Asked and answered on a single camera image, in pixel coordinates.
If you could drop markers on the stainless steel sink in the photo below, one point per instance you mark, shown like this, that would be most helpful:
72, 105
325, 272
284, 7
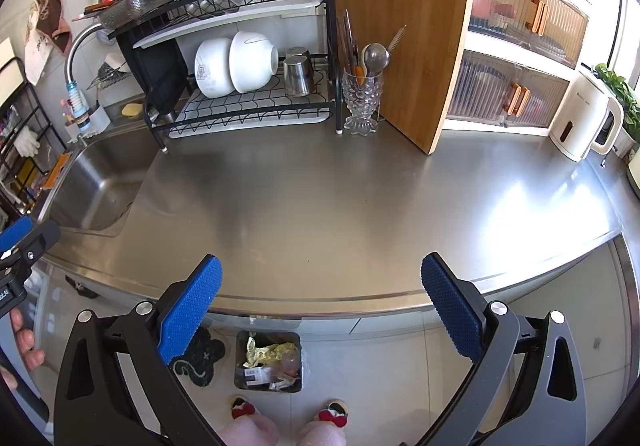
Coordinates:
100, 196

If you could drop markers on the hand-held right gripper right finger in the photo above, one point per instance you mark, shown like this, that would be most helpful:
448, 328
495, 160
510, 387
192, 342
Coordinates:
452, 311

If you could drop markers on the steel ladle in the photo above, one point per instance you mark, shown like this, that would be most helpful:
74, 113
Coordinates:
375, 56

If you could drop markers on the person's left hand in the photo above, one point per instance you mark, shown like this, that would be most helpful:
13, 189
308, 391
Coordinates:
22, 341

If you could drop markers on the glass utensil holder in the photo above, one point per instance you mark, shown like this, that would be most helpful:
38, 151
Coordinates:
361, 100

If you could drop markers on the green potted plant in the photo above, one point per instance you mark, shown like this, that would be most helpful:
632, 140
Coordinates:
622, 90

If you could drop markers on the white cabinet with ribbed drawers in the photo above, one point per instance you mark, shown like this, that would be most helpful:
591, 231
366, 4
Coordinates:
500, 85

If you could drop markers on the red white slipper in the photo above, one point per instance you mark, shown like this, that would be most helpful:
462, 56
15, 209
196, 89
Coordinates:
245, 408
335, 412

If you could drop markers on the steel cup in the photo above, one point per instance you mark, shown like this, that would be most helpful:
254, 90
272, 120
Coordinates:
299, 51
297, 75

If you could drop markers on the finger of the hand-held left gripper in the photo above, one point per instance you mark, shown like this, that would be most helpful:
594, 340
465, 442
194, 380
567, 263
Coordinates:
15, 232
42, 236

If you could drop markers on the steel wool scrubber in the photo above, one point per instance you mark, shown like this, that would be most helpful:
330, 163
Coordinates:
111, 71

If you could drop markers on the white glove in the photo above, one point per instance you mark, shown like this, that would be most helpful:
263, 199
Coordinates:
27, 141

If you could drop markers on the dark ice cream wrapper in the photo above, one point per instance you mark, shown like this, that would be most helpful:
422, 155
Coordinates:
255, 376

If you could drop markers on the bottle brush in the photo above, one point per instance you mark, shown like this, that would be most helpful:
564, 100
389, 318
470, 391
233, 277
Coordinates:
395, 39

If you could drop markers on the bundle of chopsticks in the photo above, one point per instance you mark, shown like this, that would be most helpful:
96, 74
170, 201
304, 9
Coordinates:
346, 40

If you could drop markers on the white sponge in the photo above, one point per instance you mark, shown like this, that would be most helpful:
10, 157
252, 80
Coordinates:
116, 59

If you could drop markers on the large yellow paper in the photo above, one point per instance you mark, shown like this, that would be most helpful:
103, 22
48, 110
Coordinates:
265, 353

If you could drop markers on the clear plastic bottle red cap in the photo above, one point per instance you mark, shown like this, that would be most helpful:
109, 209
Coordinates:
290, 361

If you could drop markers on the black trash bin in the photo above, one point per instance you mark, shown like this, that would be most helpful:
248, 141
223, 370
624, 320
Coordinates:
240, 351

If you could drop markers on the wooden cutting board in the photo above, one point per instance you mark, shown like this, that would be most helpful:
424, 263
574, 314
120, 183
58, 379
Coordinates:
400, 25

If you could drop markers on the steel colander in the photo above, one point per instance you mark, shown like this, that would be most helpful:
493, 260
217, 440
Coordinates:
140, 0

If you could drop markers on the plain white bowl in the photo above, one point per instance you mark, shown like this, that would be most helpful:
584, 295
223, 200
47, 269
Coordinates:
252, 60

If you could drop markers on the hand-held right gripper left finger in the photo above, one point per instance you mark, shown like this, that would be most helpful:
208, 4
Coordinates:
192, 311

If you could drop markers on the orange cloth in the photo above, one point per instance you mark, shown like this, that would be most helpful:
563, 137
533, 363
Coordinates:
60, 168

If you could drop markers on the white toothbrush holder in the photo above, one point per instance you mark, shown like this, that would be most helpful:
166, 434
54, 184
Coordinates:
100, 118

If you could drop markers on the white bowl with drawing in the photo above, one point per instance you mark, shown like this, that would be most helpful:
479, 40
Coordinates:
212, 68

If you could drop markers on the brown white hanging cloth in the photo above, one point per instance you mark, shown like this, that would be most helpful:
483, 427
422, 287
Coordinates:
42, 40

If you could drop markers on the white electric kettle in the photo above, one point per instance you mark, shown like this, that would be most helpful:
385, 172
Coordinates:
580, 115

